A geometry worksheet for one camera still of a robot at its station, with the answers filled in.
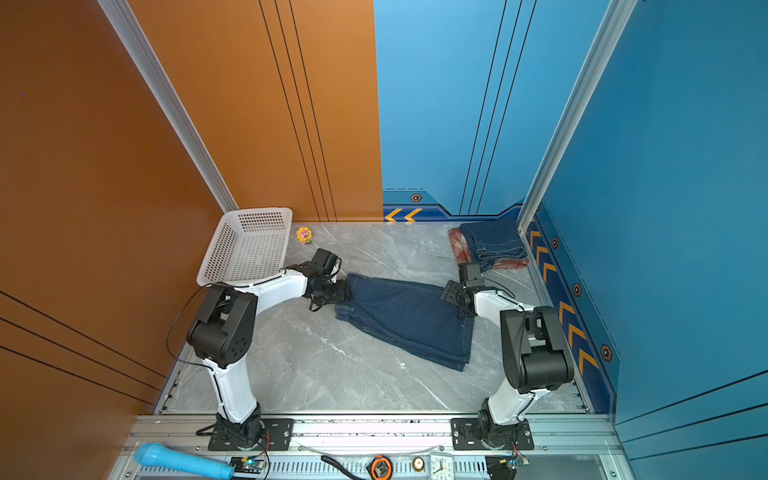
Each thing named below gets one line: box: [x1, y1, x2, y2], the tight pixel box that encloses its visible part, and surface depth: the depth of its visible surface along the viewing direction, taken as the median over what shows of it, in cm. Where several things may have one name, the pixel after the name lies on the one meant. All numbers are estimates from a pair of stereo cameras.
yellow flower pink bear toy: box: [296, 226, 313, 245], surface depth 114 cm
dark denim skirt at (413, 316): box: [335, 274, 476, 372], surface depth 94 cm
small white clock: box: [430, 452, 454, 480], surface depth 69 cm
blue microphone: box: [134, 442, 235, 480], surface depth 70 cm
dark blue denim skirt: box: [459, 223, 528, 271], surface depth 104 cm
